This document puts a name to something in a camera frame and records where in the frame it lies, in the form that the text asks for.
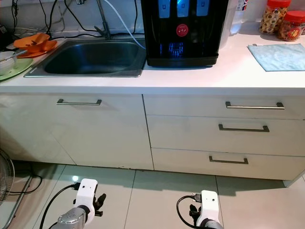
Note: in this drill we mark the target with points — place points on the light green plate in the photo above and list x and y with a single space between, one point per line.
24 67

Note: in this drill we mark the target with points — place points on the white bowl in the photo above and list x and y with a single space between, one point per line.
7 67

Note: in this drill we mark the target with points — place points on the stainless steel kitchen sink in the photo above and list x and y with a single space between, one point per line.
90 59

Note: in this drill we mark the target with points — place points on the white drawer front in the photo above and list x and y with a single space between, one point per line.
186 140
186 106
186 164

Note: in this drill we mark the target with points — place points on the grey metal floor fan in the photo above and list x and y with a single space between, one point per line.
5 176

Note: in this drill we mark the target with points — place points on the black water dispenser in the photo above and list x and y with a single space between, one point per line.
186 47

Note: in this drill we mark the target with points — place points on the metal sink faucet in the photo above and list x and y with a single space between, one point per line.
104 33

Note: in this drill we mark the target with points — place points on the light blue dish cloth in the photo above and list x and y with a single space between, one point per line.
279 57

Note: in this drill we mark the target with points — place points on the white plastic bottle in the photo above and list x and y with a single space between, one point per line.
238 21

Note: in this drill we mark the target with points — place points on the short snack jar red lid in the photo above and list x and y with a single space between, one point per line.
293 29

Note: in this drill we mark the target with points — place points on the tall snack jar red lid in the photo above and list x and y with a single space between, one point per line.
272 19

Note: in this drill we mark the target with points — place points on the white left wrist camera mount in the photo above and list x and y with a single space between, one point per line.
88 191

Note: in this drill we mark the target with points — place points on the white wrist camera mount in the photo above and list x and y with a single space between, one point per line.
88 191
210 205

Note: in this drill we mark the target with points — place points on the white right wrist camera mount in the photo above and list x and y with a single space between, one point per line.
210 205

